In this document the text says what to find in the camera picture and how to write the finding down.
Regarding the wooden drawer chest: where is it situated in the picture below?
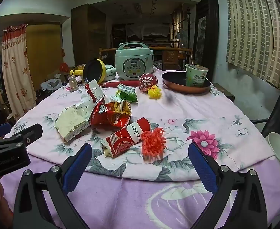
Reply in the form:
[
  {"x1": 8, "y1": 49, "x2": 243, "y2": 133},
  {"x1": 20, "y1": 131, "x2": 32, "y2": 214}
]
[{"x1": 162, "y1": 50, "x2": 180, "y2": 71}]

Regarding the yellow saucepan with black inside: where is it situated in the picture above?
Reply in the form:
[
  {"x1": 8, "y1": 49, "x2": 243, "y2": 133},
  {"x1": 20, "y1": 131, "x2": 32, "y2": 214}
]
[{"x1": 69, "y1": 59, "x2": 106, "y2": 84}]

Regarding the wooden chair frame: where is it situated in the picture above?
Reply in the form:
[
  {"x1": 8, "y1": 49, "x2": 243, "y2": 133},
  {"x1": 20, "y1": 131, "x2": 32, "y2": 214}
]
[{"x1": 99, "y1": 47, "x2": 193, "y2": 71}]

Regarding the pale paper pad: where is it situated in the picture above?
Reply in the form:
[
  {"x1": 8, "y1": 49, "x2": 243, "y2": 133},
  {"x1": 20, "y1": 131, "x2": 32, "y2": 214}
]
[{"x1": 54, "y1": 106, "x2": 91, "y2": 136}]

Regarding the white printed plastic bag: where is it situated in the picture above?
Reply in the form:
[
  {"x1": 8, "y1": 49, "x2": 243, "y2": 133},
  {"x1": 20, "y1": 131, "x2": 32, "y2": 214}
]
[{"x1": 40, "y1": 78, "x2": 62, "y2": 90}]

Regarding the dark wooden wardrobe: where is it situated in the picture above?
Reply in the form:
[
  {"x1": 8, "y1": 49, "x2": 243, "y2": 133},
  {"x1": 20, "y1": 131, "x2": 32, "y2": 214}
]
[{"x1": 71, "y1": 3, "x2": 107, "y2": 66}]

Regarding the pink floral blanket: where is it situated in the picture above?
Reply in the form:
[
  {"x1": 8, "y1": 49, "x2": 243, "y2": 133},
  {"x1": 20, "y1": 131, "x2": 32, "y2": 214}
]
[{"x1": 4, "y1": 67, "x2": 278, "y2": 182}]

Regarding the pale green rice cooker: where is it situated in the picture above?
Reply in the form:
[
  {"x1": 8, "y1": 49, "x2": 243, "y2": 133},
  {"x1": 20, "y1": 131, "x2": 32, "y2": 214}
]
[{"x1": 115, "y1": 41, "x2": 154, "y2": 81}]

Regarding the green snack wrapper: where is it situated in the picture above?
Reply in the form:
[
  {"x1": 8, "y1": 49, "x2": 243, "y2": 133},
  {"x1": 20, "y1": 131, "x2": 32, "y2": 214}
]
[{"x1": 110, "y1": 83, "x2": 138, "y2": 103}]

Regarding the orange frilly pompom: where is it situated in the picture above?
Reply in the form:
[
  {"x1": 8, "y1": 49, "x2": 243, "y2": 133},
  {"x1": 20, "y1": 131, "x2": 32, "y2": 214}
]
[{"x1": 140, "y1": 127, "x2": 166, "y2": 158}]

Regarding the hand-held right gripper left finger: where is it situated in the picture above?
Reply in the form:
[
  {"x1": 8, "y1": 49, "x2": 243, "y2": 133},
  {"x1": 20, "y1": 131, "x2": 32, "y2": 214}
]
[{"x1": 13, "y1": 144, "x2": 93, "y2": 229}]

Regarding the green instant noodle cup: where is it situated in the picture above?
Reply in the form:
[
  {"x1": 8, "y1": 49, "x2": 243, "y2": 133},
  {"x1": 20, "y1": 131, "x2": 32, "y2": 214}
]
[{"x1": 185, "y1": 64, "x2": 209, "y2": 87}]

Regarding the copper frying pan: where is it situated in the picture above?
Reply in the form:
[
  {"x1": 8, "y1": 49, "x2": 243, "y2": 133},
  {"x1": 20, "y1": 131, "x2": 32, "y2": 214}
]
[{"x1": 161, "y1": 71, "x2": 212, "y2": 94}]

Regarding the yellow wooden cabinet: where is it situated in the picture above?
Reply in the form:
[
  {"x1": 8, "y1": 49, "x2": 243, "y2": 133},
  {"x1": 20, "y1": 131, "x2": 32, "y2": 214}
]
[{"x1": 26, "y1": 24, "x2": 64, "y2": 86}]

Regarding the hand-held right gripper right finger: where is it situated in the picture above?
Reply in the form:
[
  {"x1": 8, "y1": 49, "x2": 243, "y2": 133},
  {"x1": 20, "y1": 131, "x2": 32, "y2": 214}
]
[{"x1": 188, "y1": 143, "x2": 278, "y2": 229}]

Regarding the purple patterned blanket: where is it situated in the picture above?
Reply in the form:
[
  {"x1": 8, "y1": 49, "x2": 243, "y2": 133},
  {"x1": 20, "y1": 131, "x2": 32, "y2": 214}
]
[{"x1": 0, "y1": 151, "x2": 280, "y2": 229}]

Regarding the person's left hand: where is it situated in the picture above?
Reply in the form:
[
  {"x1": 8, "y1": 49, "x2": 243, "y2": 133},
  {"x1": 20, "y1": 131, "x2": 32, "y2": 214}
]
[{"x1": 0, "y1": 175, "x2": 12, "y2": 220}]

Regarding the red floral ladle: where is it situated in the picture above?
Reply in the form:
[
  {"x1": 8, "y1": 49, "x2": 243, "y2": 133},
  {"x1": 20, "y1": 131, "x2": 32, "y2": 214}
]
[{"x1": 99, "y1": 73, "x2": 157, "y2": 93}]

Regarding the checked curtain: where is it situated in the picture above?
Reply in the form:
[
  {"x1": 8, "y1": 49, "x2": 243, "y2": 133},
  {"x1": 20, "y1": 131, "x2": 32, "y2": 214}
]
[{"x1": 225, "y1": 0, "x2": 280, "y2": 96}]

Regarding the dark framed scroll painting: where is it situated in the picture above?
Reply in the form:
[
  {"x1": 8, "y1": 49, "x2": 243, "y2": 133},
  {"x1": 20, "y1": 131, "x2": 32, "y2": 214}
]
[{"x1": 193, "y1": 0, "x2": 220, "y2": 66}]

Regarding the floral curtain with red trim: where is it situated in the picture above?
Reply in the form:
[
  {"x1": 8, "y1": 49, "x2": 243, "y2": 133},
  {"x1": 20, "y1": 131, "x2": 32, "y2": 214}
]
[{"x1": 1, "y1": 24, "x2": 36, "y2": 121}]

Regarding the red snack bag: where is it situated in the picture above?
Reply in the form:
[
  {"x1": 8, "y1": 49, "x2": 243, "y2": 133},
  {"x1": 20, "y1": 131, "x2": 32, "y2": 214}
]
[{"x1": 90, "y1": 100, "x2": 132, "y2": 128}]

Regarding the red white crushed wrapper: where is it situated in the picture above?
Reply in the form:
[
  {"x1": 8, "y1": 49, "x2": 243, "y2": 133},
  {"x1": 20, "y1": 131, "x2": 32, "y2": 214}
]
[{"x1": 100, "y1": 117, "x2": 151, "y2": 159}]

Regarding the white green ceramic pot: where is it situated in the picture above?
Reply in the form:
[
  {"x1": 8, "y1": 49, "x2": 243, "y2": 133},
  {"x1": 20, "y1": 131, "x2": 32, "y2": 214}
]
[{"x1": 104, "y1": 64, "x2": 117, "y2": 81}]

